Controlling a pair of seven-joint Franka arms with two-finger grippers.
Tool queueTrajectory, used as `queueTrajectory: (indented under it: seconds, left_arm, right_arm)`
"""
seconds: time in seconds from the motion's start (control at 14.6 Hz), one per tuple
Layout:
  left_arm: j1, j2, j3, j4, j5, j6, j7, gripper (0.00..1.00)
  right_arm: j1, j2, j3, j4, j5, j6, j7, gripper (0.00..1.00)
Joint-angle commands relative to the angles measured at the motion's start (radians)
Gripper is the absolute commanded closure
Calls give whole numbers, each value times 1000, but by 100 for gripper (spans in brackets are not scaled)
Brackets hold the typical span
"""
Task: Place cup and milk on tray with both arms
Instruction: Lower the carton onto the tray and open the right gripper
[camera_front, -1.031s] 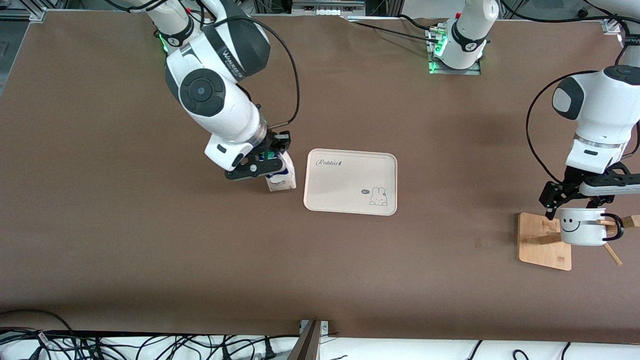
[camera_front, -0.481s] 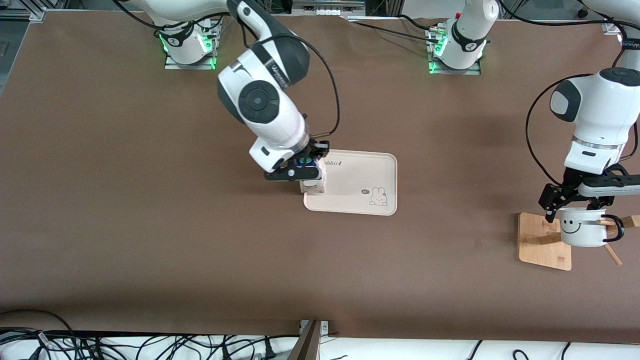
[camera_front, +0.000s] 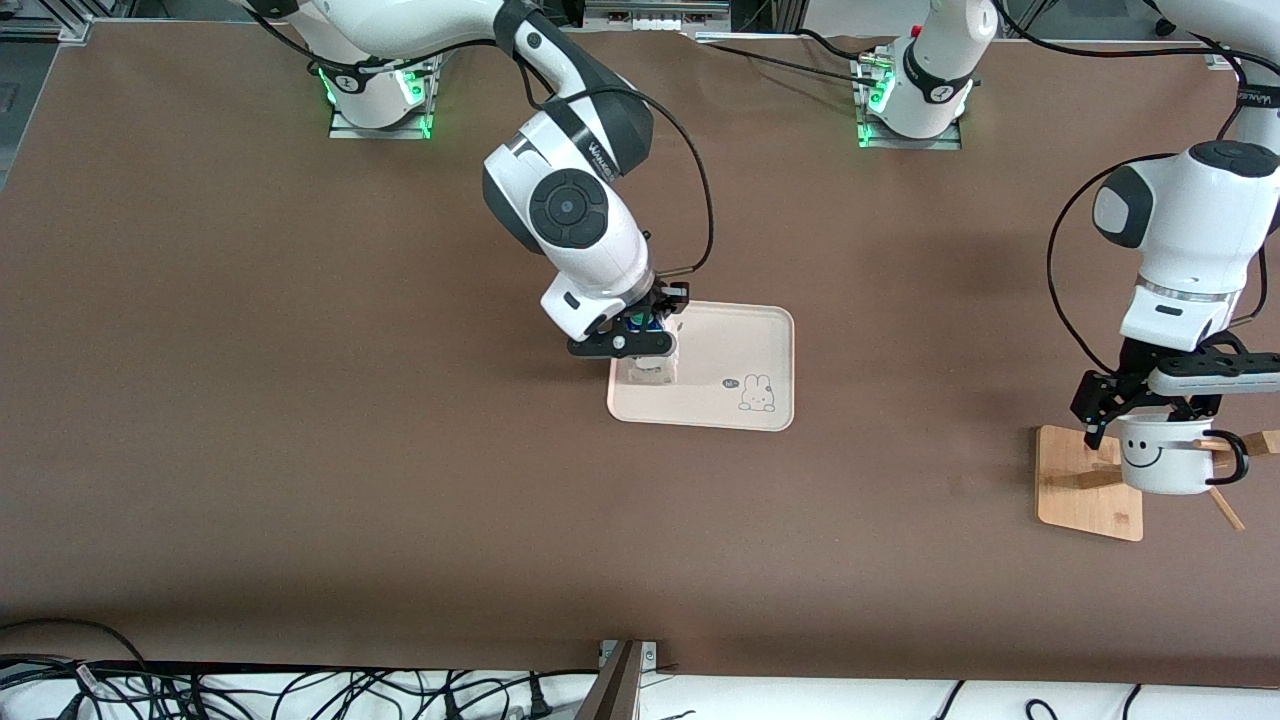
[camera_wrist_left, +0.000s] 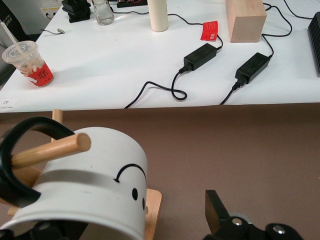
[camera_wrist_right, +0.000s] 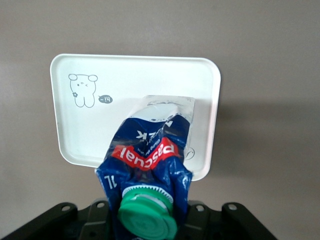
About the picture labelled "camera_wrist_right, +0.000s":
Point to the cream rabbit print tray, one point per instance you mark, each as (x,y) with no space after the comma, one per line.
(125,82)

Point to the blue milk carton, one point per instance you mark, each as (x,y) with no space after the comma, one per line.
(150,140)

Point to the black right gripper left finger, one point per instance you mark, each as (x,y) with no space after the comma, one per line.
(62,222)

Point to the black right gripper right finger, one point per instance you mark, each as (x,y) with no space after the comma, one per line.
(220,225)

